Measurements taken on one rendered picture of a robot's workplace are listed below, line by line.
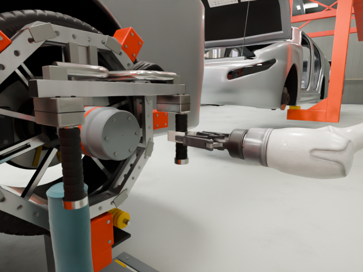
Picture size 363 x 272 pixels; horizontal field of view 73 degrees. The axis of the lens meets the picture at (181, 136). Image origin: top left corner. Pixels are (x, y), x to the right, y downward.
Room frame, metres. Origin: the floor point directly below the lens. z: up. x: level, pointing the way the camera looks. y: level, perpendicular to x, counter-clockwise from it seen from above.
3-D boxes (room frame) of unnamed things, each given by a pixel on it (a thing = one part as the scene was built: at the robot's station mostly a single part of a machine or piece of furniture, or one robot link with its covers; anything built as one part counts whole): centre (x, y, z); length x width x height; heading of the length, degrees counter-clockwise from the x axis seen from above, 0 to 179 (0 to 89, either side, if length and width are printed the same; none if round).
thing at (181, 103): (0.73, 0.02, 0.93); 0.09 x 0.05 x 0.05; 54
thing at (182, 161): (0.71, 0.00, 0.83); 0.04 x 0.04 x 0.16
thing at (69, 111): (0.45, 0.23, 0.93); 0.09 x 0.05 x 0.05; 54
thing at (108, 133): (0.67, 0.23, 0.85); 0.21 x 0.14 x 0.14; 54
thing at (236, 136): (0.62, -0.13, 0.83); 0.09 x 0.08 x 0.07; 54
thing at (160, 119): (0.97, 0.11, 0.85); 0.09 x 0.08 x 0.07; 144
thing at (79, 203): (0.44, 0.20, 0.83); 0.04 x 0.04 x 0.16
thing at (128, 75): (0.72, 0.13, 1.03); 0.19 x 0.18 x 0.11; 54
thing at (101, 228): (0.74, 0.32, 0.48); 0.16 x 0.12 x 0.17; 54
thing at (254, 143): (0.57, -0.19, 0.83); 0.09 x 0.06 x 0.09; 144
